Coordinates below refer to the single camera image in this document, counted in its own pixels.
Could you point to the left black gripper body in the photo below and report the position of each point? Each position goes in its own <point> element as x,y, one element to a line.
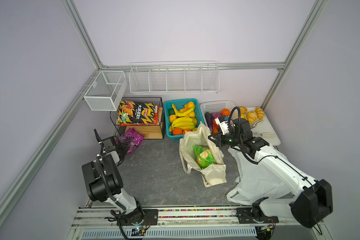
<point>123,149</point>

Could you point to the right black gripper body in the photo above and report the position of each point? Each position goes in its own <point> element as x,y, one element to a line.
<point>228,140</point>

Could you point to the purple snack bag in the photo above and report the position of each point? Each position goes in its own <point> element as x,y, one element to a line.
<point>132,139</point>

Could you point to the cream canvas tote bag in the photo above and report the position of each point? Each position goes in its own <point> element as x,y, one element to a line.
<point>213,174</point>

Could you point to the green chips bag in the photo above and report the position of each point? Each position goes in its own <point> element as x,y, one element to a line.
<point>203,156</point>

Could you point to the white plastic grocery bag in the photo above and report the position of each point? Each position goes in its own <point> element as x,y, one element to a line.
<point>255,182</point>

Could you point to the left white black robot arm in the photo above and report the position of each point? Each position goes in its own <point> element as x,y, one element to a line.
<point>104,183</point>

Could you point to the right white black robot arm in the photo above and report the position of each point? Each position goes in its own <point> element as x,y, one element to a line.
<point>312,200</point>

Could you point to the dark purple eggplant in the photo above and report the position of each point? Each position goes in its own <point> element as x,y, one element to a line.
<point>209,121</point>

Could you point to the yellow banana bunch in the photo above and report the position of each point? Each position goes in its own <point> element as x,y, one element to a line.
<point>183,123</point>

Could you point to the white plastic vegetable basket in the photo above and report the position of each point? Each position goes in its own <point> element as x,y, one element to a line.
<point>215,107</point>

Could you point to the teal plastic fruit basket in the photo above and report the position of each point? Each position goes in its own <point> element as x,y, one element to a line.
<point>177,133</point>

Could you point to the black yellow chips bag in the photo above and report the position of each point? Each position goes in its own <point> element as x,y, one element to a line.
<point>137,113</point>

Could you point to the croissant top left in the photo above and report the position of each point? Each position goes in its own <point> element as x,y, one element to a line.
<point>243,110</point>

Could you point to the croissant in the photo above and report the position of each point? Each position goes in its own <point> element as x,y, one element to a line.
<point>243,110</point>
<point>251,117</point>
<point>260,113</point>

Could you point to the croissant middle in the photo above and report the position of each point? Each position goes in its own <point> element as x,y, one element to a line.
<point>251,117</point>

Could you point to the single yellow banana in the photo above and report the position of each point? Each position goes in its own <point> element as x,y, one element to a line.
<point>187,111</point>

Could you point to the white tray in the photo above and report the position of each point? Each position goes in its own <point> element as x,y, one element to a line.
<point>264,125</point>

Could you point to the croissant right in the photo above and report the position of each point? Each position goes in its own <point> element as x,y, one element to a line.
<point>260,113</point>

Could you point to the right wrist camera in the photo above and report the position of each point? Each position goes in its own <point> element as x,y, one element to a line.
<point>222,123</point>

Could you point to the black wire wooden shelf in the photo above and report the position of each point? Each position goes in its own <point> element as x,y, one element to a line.
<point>150,132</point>

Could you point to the white mesh wall basket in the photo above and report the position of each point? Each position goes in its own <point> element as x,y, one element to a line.
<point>106,91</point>

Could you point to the white wire wall rack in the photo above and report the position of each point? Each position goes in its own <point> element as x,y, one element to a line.
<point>174,77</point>

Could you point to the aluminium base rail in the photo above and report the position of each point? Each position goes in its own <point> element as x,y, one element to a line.
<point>191,223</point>

